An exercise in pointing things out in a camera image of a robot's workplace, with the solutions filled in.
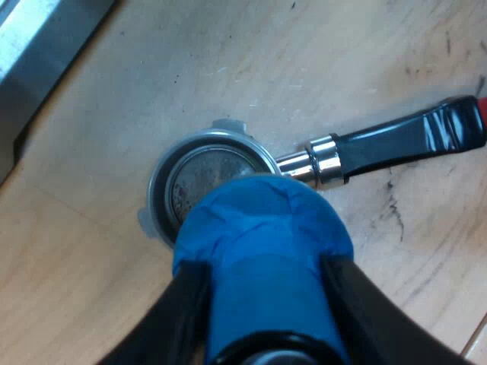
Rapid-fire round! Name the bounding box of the steel espresso machine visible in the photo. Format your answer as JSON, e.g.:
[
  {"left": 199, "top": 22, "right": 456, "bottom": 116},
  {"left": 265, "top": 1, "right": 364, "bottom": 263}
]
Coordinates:
[{"left": 0, "top": 0, "right": 123, "bottom": 187}]

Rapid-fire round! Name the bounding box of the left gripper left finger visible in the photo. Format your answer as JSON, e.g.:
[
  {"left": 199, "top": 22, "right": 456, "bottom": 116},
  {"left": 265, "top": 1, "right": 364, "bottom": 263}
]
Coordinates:
[{"left": 92, "top": 259, "right": 212, "bottom": 365}]

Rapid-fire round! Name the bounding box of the filter holder with red-ended handle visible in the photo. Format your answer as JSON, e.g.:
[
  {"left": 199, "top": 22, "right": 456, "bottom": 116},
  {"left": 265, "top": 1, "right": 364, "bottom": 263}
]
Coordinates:
[{"left": 137, "top": 95, "right": 487, "bottom": 241}]

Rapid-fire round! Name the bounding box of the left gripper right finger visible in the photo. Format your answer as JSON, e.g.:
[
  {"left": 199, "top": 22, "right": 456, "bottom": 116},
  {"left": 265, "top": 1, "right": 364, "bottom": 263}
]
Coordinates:
[{"left": 320, "top": 253, "right": 467, "bottom": 365}]

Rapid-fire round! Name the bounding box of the bright blue tamper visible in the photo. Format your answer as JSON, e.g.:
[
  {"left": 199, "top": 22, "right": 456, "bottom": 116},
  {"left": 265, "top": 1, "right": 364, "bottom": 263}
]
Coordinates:
[{"left": 170, "top": 175, "right": 355, "bottom": 365}]

